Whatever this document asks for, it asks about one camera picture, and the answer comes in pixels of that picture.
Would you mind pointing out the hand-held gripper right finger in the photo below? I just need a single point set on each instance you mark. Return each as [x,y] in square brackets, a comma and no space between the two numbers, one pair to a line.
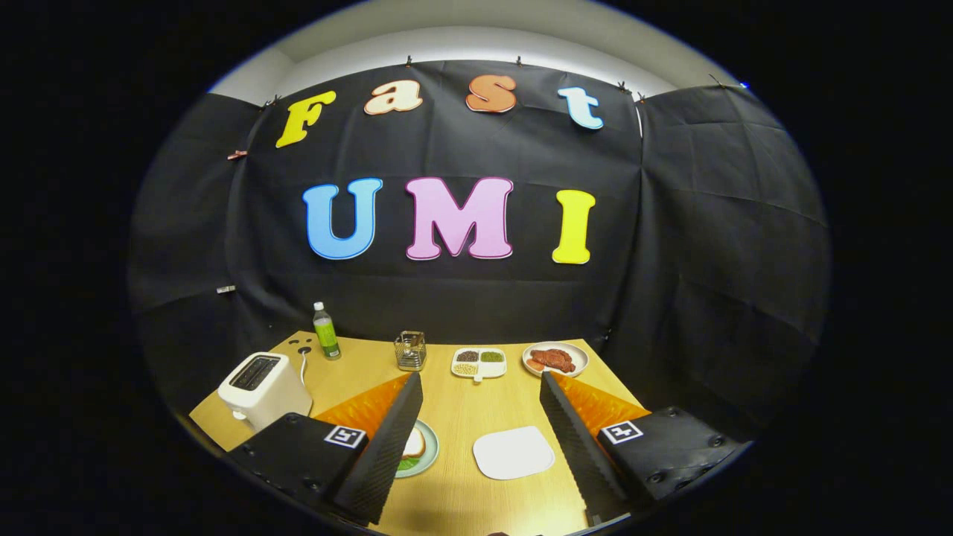
[573,454]

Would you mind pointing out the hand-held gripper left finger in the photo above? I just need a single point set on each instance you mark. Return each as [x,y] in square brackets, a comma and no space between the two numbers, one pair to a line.
[383,458]

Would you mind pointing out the green lettuce leaf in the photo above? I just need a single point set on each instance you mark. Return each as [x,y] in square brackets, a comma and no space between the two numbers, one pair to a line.
[408,464]

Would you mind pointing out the plain toast bread slice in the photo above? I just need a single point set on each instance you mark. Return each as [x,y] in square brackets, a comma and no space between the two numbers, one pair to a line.
[415,444]

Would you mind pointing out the pale green round plate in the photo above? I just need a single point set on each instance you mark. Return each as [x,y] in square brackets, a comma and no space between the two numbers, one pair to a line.
[430,447]

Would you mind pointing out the white square plate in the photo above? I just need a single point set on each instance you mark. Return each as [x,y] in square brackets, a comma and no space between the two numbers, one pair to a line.
[514,452]

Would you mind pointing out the brown meat steak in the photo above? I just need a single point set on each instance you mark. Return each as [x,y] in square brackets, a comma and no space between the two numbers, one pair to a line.
[555,359]

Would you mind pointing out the round white plate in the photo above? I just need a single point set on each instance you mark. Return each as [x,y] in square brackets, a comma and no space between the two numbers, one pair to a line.
[579,351]

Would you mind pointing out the white divided dish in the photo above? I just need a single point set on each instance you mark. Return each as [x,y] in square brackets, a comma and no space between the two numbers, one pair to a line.
[493,368]

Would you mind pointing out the yellow beans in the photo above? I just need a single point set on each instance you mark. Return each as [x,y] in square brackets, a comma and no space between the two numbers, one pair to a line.
[465,369]

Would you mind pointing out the white toaster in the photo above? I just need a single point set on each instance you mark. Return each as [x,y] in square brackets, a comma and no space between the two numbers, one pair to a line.
[275,398]

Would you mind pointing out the green beans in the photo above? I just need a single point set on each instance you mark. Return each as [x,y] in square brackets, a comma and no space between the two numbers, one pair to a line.
[492,356]

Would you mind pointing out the dark brown beans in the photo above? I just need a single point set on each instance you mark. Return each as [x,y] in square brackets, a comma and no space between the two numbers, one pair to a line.
[467,356]

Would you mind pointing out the green label drink bottle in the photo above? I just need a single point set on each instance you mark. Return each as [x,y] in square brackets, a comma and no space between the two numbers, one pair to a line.
[326,339]

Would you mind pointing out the black backdrop cloth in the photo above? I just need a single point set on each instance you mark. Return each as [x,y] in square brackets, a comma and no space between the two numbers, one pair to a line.
[461,298]

